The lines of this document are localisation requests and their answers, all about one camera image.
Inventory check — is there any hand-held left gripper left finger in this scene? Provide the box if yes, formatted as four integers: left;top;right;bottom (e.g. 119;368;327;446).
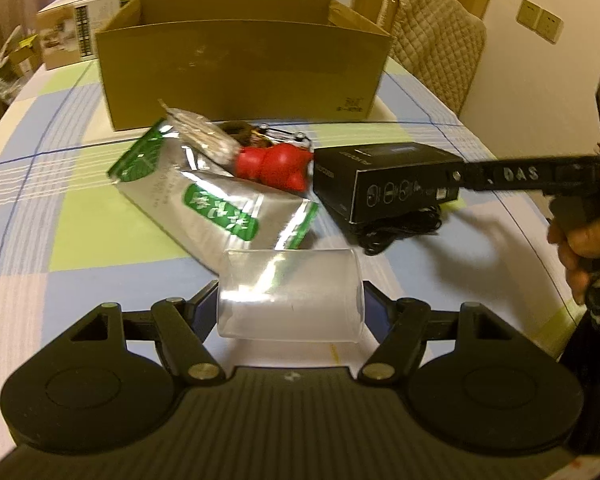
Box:
70;280;226;383

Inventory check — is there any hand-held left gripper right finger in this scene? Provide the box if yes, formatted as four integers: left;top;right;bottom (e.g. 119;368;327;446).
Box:
357;282;526;386

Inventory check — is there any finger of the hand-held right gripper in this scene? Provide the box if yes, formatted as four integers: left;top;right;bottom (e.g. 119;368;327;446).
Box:
450;160;498;193

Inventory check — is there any black cable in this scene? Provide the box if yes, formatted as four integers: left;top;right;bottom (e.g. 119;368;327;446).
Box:
350;205;446;256

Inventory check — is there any clear plastic cup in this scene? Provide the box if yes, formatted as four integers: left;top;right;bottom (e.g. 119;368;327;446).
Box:
217;247;366;346

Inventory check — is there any black product box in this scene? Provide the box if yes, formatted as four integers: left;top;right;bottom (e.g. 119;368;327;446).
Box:
312;142;466;224

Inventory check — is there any red toy figurine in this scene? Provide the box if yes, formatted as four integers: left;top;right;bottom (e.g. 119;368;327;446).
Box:
235;142;313;192

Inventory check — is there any clear bag of cotton swabs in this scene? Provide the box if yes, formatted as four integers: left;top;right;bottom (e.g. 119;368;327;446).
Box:
159;100;242;166

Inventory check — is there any brown cardboard box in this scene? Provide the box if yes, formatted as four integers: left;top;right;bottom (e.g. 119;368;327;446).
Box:
95;0;393;133

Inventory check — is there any person's right hand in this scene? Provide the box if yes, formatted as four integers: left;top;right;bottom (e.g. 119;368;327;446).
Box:
547;219;600;306

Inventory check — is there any silver green foil bag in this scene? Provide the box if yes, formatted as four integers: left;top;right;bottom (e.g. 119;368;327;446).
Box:
107;117;321;273

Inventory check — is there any chair with quilted cover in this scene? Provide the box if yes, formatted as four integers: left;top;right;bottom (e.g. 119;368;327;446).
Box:
380;0;488;116

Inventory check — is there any small brown object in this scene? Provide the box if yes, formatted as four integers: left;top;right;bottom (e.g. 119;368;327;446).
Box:
225;121;267;150

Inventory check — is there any shiny metal object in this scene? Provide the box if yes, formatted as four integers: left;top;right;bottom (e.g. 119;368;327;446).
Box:
257;124;312;150

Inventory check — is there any crumpled plastic bag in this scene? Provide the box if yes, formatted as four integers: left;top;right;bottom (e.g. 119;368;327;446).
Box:
0;25;37;106

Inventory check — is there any white appliance box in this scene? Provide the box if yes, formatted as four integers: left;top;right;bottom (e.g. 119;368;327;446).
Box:
35;0;123;71

